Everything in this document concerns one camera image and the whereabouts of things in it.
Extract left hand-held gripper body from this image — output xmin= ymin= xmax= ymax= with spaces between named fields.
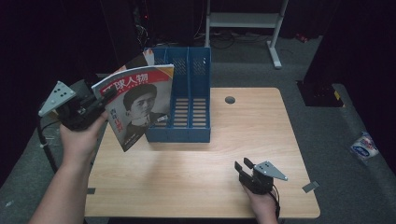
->
xmin=37 ymin=78 xmax=107 ymax=132

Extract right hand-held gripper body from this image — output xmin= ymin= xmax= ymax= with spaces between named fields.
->
xmin=237 ymin=160 xmax=289 ymax=196

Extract magazine with portrait cover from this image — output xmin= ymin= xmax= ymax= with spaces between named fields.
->
xmin=91 ymin=63 xmax=176 ymax=153

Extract blue plastic file rack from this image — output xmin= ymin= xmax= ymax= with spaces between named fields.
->
xmin=143 ymin=46 xmax=212 ymax=144

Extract person's right hand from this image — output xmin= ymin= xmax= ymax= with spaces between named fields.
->
xmin=242 ymin=183 xmax=280 ymax=224

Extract person's left hand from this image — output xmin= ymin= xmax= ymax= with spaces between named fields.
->
xmin=59 ymin=111 xmax=109 ymax=169

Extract magazine with dark cover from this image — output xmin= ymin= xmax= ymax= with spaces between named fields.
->
xmin=115 ymin=49 xmax=156 ymax=74

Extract grey tape strip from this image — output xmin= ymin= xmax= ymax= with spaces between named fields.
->
xmin=301 ymin=180 xmax=320 ymax=193

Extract black box with yellow label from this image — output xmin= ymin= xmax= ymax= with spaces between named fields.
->
xmin=296 ymin=78 xmax=346 ymax=108

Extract white and blue plastic packet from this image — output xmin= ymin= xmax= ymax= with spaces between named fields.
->
xmin=349 ymin=132 xmax=380 ymax=161

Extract small red object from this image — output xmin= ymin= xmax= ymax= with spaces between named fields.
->
xmin=294 ymin=32 xmax=311 ymax=44

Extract white metal stand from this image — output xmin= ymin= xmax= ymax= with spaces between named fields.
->
xmin=204 ymin=0 xmax=290 ymax=70

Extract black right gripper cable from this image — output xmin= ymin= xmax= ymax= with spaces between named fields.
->
xmin=268 ymin=184 xmax=281 ymax=220

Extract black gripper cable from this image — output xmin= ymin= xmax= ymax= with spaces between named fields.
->
xmin=268 ymin=184 xmax=281 ymax=220
xmin=36 ymin=119 xmax=62 ymax=174

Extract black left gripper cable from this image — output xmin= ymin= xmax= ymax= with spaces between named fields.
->
xmin=36 ymin=119 xmax=62 ymax=174

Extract black floor cables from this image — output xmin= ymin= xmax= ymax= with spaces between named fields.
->
xmin=194 ymin=29 xmax=272 ymax=50

